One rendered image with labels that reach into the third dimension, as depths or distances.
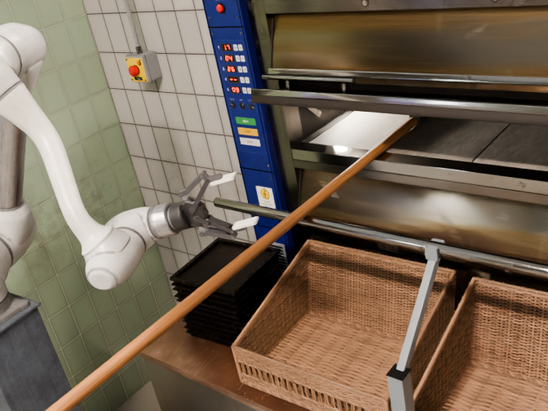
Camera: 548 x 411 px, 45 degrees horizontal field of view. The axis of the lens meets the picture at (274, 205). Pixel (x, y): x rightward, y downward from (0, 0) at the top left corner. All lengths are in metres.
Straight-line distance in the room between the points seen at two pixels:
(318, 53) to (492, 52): 0.53
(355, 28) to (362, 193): 0.54
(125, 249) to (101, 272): 0.09
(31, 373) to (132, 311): 0.98
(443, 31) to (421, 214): 0.57
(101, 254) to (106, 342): 1.42
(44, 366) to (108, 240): 0.67
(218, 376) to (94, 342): 0.88
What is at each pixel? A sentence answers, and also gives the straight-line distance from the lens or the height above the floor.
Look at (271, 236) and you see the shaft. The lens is 1.70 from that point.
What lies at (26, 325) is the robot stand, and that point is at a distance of 2.15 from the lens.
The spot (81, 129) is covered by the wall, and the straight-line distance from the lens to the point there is 2.77.
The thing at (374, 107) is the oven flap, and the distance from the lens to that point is 1.81.
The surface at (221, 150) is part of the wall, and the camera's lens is 2.48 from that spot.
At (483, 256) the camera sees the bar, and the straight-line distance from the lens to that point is 1.57.
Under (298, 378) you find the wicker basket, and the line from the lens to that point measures 2.02.
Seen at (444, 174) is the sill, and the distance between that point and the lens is 1.97.
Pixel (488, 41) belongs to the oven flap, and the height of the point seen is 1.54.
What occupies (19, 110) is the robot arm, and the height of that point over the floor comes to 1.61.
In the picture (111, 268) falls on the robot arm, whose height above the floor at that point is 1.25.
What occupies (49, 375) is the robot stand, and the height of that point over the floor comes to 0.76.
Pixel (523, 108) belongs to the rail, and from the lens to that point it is 1.64.
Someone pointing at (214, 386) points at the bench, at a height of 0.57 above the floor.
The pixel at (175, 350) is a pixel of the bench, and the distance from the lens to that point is 2.45.
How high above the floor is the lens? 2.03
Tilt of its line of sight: 27 degrees down
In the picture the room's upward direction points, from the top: 12 degrees counter-clockwise
